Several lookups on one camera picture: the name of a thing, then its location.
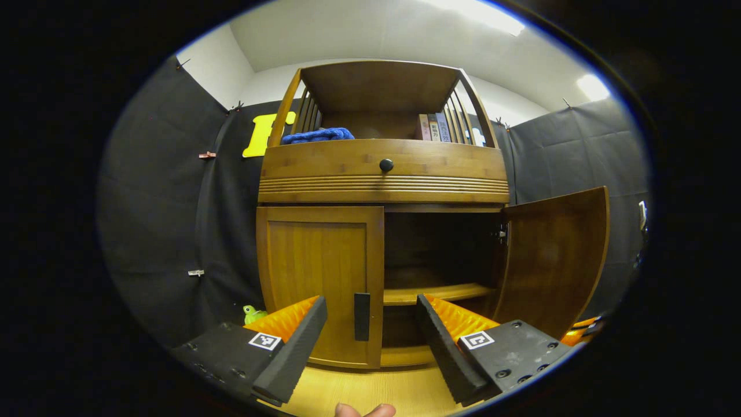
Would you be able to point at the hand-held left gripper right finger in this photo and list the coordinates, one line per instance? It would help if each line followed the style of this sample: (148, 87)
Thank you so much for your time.
(446, 353)

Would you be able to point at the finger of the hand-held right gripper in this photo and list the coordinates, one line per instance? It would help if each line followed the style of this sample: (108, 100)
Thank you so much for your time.
(586, 321)
(574, 337)

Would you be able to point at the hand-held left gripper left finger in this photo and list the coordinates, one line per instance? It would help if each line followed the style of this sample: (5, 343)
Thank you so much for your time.
(295, 356)

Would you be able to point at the wooden cabinet door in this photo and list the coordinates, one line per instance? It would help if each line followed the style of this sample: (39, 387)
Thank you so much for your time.
(550, 255)
(318, 272)

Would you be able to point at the wooden double-door shoe cabinet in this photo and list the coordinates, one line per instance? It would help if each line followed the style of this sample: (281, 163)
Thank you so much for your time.
(376, 87)

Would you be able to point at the metal door hinge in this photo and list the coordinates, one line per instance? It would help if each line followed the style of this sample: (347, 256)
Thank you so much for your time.
(501, 233)

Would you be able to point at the wooden cabinet drawer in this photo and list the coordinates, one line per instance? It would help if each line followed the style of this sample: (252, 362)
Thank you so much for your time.
(440, 165)

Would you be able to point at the green toy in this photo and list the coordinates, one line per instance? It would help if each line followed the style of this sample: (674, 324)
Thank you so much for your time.
(253, 315)

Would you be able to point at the wooden inner shelf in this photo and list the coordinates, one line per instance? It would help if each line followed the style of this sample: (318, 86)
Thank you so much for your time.
(428, 294)

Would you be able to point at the small ceiling light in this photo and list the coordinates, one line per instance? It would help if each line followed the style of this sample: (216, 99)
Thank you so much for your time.
(593, 87)

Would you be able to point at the black backdrop cloth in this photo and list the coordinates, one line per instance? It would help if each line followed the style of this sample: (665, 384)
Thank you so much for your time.
(162, 231)

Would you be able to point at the black round drawer knob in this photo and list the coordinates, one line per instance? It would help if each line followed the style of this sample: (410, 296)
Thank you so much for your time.
(386, 165)

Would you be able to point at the blue cloth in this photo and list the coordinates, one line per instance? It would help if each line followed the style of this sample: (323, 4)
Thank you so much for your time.
(318, 136)

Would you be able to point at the dark brown book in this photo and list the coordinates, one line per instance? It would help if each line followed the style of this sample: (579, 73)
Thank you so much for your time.
(434, 127)

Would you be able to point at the pink book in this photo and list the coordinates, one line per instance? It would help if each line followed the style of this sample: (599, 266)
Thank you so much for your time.
(424, 127)

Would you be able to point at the large ceiling light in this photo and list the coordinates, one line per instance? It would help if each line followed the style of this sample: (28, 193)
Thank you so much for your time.
(492, 17)

